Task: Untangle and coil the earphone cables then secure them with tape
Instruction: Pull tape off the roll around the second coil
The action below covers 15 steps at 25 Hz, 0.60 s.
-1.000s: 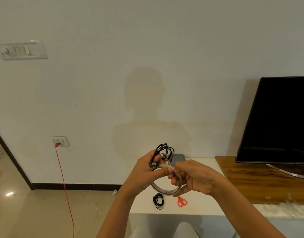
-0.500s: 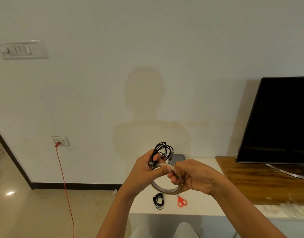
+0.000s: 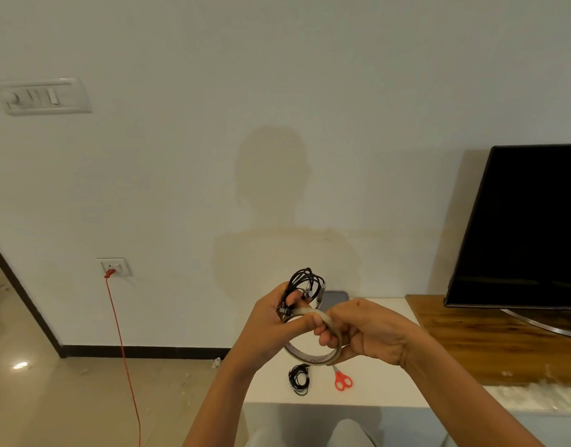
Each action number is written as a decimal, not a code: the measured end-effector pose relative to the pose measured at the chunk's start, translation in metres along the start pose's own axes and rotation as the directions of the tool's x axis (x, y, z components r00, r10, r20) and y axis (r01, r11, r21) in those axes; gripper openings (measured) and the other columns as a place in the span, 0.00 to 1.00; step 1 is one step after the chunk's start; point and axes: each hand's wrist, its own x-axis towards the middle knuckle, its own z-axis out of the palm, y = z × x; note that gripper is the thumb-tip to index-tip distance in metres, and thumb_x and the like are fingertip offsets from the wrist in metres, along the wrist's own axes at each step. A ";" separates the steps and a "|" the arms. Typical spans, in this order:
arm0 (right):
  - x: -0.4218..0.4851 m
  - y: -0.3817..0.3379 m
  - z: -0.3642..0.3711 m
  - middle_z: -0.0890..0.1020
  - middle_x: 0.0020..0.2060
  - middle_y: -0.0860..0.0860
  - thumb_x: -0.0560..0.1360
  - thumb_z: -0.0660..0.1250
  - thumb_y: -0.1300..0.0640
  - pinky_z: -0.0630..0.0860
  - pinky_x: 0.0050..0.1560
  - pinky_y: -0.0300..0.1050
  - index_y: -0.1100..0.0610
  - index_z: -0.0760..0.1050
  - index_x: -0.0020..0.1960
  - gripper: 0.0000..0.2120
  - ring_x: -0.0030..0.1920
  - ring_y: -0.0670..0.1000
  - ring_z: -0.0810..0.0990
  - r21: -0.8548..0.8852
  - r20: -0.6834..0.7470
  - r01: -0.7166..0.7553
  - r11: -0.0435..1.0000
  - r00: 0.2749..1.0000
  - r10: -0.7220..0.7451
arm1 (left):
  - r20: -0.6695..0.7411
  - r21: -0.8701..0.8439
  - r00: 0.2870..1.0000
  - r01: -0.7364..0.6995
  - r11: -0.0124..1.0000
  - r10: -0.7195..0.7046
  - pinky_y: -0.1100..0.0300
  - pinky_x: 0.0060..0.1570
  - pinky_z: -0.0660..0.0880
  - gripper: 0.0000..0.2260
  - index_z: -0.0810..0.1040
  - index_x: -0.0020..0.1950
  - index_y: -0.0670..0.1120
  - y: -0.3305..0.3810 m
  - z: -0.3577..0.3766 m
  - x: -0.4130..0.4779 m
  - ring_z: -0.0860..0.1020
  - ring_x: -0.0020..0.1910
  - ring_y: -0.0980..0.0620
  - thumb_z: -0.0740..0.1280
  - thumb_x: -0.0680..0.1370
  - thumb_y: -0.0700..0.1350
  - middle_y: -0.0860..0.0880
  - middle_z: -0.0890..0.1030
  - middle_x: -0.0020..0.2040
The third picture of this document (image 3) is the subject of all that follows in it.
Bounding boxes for person's right hand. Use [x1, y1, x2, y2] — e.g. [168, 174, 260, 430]
[313, 297, 429, 368]

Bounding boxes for person's left hand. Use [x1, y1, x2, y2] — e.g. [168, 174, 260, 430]
[228, 281, 334, 374]

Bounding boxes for grey lidded container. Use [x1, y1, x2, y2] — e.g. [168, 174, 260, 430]
[320, 290, 351, 314]

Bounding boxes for clear tape roll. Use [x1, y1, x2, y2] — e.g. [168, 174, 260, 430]
[281, 307, 345, 368]

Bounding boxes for black earphones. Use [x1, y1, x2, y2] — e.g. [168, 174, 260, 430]
[288, 363, 312, 397]

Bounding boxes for red scissors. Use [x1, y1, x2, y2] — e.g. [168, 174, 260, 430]
[331, 365, 354, 392]

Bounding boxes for black earphone cable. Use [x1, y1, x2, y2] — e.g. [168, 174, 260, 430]
[277, 267, 327, 325]

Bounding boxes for person's right forearm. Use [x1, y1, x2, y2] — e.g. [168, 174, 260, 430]
[399, 332, 547, 447]

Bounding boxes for person's grey trouser leg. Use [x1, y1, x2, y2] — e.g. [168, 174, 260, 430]
[331, 418, 375, 447]

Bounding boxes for wooden board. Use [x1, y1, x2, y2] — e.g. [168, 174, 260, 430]
[405, 294, 571, 388]

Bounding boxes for silver television stand leg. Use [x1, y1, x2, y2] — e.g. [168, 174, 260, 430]
[499, 309, 571, 340]

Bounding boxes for black television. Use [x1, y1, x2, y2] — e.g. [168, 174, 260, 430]
[443, 143, 571, 314]

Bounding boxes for white wall socket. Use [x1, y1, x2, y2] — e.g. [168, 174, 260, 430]
[96, 257, 133, 278]

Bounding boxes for red power cable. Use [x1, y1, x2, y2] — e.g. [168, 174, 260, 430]
[103, 268, 143, 447]

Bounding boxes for white wall switch panel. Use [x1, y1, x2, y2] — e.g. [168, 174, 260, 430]
[0, 77, 93, 117]

